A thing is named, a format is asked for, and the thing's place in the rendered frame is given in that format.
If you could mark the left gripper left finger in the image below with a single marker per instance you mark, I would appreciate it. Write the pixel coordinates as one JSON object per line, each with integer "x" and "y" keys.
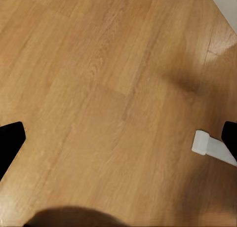
{"x": 12, "y": 137}

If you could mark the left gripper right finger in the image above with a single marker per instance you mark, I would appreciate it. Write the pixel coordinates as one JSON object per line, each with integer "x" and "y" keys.
{"x": 229, "y": 137}

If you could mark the desk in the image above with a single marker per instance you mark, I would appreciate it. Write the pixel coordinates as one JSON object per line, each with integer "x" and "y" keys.
{"x": 204, "y": 144}

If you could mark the desktop computer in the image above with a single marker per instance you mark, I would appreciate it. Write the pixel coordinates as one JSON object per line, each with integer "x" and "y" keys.
{"x": 229, "y": 10}

